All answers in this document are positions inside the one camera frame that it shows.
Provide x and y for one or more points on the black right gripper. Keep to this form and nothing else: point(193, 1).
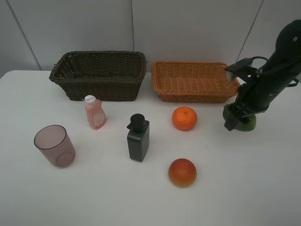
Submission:
point(254, 96)

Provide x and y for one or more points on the green lime fruit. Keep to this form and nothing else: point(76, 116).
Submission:
point(248, 122)

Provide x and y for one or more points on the orange mandarin fruit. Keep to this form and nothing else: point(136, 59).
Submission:
point(184, 118)

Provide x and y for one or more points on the red yellow peach fruit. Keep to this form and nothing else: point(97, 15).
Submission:
point(182, 173)

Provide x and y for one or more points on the dark green pump bottle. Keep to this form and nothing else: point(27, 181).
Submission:
point(138, 138)

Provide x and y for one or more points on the pink bottle white cap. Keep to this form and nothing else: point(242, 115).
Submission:
point(95, 113)

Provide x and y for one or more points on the translucent mauve plastic cup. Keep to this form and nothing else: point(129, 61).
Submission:
point(54, 143)

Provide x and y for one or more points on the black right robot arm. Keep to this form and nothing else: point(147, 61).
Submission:
point(285, 63)

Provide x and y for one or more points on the light orange wicker basket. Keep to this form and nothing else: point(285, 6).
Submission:
point(192, 82)

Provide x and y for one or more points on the dark brown wicker basket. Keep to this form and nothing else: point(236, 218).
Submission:
point(107, 75)

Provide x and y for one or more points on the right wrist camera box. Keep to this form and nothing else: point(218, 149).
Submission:
point(242, 69)

